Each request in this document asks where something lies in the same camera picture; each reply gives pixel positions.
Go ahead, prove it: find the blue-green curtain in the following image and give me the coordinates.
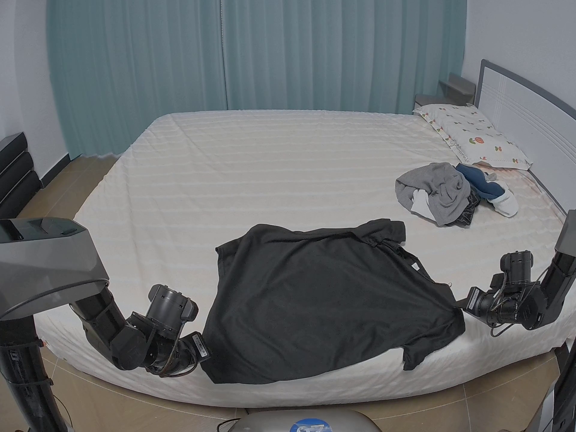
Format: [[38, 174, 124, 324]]
[[47, 0, 469, 161]]

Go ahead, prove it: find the bed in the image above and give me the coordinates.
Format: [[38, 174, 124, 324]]
[[34, 59, 576, 410]]

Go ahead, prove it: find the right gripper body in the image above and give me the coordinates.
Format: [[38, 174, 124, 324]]
[[465, 287, 512, 326]]

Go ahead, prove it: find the black chest of drawers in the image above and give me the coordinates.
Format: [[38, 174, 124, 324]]
[[0, 132, 41, 219]]

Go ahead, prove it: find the pile of clothes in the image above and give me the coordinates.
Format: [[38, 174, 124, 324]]
[[395, 162, 520, 227]]

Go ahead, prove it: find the black T-shirt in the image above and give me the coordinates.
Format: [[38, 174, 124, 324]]
[[200, 218, 467, 385]]

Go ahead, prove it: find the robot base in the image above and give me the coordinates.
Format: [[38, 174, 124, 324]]
[[232, 410, 376, 432]]

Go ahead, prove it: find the white printed pillow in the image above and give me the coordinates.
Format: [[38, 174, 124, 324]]
[[413, 103, 534, 171]]

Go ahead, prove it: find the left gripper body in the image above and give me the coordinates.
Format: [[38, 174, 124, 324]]
[[148, 331, 212, 375]]

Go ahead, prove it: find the grey bedside table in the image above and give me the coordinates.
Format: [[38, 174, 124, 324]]
[[414, 72, 477, 109]]

